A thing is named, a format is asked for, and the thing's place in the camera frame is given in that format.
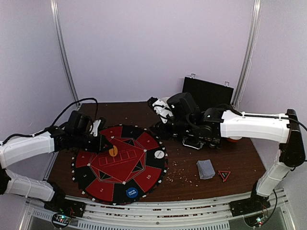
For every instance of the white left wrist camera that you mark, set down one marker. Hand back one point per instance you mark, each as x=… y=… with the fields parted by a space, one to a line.
x=97 y=126

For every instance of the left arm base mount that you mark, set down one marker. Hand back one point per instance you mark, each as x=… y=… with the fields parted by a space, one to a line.
x=67 y=207

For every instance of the black red triangular token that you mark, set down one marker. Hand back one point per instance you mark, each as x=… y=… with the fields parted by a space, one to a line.
x=224 y=175

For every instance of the white orange bowl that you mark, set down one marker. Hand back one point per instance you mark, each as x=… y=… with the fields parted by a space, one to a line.
x=234 y=139

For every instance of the aluminium corner frame post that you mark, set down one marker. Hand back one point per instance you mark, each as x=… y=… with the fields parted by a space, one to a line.
x=63 y=53

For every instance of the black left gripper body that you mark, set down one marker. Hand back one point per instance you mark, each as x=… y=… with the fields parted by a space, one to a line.
x=80 y=142

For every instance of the black poker chip case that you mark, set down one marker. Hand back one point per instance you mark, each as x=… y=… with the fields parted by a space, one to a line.
x=212 y=99

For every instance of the round red black poker mat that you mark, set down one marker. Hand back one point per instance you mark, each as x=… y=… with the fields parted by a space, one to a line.
x=105 y=179

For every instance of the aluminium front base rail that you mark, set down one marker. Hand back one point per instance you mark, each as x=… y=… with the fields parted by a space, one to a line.
x=202 y=214

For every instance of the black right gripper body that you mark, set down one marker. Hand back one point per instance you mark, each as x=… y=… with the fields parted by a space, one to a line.
x=166 y=128

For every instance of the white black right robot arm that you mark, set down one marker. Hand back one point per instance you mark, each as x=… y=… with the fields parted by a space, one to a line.
x=281 y=128

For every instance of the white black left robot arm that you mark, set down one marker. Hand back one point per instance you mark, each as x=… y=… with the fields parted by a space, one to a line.
x=20 y=147

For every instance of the blue small blind button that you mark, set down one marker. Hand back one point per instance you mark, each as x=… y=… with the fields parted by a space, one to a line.
x=132 y=192

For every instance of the right aluminium frame post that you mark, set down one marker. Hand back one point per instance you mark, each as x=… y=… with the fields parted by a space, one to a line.
x=252 y=40

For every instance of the orange big blind button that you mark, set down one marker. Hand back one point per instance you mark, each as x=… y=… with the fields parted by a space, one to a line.
x=113 y=151

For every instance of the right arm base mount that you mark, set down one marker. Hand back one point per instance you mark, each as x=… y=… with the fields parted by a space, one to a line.
x=248 y=205

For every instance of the grey playing card deck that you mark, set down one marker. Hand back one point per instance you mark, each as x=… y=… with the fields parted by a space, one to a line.
x=205 y=169

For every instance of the white dealer button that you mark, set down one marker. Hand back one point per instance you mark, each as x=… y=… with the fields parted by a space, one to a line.
x=159 y=154

